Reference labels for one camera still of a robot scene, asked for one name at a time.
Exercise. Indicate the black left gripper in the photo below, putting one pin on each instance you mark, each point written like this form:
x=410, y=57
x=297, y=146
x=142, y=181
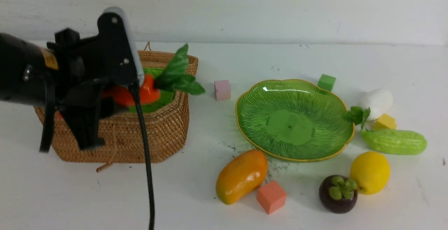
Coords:
x=81, y=91

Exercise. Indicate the orange toy carrot green leaves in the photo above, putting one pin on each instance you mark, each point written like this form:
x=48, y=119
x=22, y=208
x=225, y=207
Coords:
x=173, y=78

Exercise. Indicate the orange yellow toy mango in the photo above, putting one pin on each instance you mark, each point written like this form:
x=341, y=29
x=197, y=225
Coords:
x=241, y=176

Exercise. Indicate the purple toy mangosteen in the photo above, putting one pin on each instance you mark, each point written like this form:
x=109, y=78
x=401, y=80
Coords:
x=338, y=194

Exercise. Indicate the white toy radish green leaves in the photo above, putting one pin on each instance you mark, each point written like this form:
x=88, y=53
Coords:
x=370, y=107

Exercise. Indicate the yellow toy lemon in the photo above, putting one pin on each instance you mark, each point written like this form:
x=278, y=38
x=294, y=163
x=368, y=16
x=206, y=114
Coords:
x=371, y=170

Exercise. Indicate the green toy cucumber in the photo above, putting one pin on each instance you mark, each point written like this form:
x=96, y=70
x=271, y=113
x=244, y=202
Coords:
x=397, y=142

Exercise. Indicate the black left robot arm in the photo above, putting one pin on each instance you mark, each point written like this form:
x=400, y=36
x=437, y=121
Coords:
x=28, y=76

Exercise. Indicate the woven wicker basket lid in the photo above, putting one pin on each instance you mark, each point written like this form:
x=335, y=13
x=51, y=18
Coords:
x=153, y=62

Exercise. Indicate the woven wicker basket green lining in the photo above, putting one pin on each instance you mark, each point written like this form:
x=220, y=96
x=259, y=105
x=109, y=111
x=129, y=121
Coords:
x=167, y=129

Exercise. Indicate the pink foam cube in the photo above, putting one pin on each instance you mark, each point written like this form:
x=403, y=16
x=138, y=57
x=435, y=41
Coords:
x=222, y=90

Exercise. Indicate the green glass leaf plate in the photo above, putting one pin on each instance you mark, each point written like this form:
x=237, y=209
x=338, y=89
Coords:
x=293, y=120

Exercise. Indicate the orange foam cube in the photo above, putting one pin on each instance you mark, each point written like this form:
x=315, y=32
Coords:
x=271, y=197

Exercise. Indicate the green foam cube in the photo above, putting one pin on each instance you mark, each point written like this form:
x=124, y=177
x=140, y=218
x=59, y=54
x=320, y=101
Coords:
x=326, y=82

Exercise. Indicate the yellow foam cube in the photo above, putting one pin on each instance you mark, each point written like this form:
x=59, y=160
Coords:
x=385, y=121

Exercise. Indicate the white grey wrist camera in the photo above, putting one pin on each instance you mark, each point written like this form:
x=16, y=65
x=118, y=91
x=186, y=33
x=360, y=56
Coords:
x=131, y=42

